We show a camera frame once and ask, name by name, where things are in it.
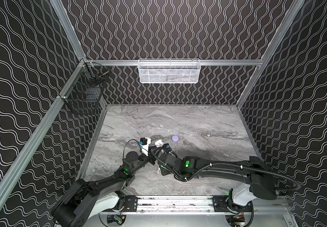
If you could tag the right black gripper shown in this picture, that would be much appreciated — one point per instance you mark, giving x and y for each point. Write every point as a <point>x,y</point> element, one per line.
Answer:
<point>162,168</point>

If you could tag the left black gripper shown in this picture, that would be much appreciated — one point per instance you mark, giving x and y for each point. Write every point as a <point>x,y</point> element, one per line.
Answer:
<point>151,157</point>

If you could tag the white earbud charging case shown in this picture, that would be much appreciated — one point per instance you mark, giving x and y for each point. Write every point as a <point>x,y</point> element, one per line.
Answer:
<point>159,143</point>

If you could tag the purple earbud charging case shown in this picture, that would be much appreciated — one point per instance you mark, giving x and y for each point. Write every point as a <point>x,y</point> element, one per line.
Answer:
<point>175,138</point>

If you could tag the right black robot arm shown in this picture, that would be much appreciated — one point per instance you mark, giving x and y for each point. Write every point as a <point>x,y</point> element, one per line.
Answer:
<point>256,183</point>

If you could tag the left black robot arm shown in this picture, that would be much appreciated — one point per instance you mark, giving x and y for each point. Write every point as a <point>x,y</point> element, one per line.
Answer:
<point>76,205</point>

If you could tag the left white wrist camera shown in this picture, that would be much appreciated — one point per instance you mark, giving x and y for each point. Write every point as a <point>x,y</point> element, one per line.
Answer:
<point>144,145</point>

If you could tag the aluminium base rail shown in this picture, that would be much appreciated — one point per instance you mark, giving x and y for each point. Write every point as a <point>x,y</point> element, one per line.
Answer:
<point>161,205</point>

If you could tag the white wire mesh basket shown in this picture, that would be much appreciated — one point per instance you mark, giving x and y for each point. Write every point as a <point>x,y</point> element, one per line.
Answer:
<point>169,71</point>

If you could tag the black wire mesh basket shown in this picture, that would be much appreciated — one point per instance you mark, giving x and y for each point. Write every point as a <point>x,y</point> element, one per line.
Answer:
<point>84,97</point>

